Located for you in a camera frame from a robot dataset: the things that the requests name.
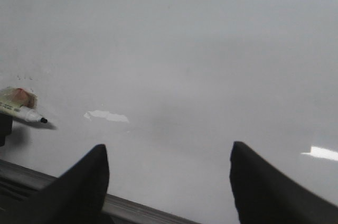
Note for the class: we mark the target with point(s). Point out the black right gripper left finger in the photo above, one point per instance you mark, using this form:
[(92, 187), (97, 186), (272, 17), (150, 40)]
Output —
[(75, 197)]

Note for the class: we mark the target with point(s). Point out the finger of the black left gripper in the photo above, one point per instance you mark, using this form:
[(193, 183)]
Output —
[(6, 123)]

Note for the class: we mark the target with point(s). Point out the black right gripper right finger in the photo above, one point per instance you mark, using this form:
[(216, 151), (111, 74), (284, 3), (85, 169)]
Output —
[(263, 194)]

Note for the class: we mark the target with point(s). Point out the white whiteboard marker with tape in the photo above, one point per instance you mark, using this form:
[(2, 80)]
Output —
[(21, 104)]

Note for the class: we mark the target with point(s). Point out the white whiteboard with metal frame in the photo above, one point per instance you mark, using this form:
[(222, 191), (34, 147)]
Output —
[(168, 86)]

